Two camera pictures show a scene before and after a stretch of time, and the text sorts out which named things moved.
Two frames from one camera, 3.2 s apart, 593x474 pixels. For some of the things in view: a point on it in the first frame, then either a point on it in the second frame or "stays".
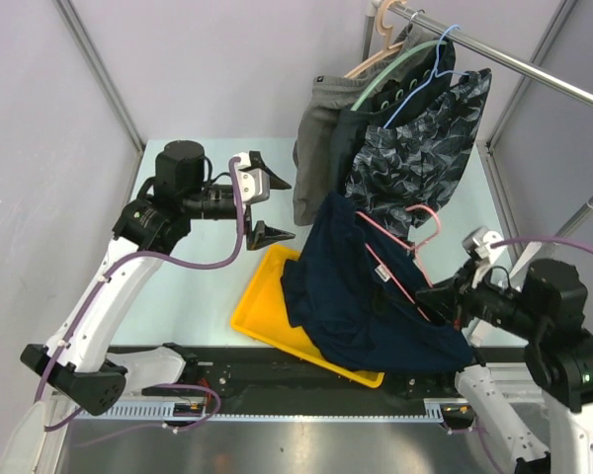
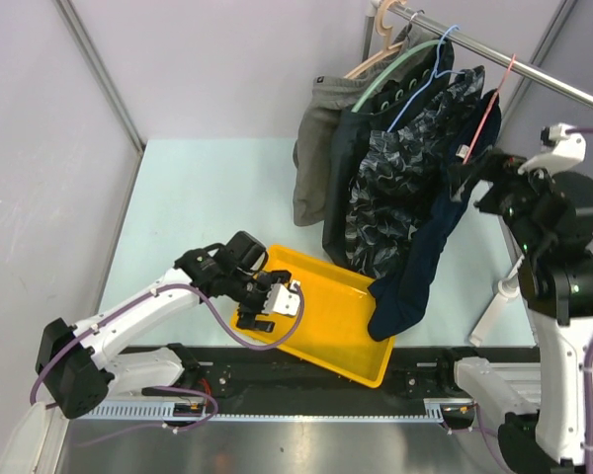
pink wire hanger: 413,248 -> 487,110
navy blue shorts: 356,290 -> 390,301
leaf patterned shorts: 400,174 stays
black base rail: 242,384 stays
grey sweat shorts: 328,98 stays
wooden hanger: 384,30 stays
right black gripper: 446,299 -> 463,177
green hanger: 444,41 stays
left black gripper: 262,234 -> 281,276
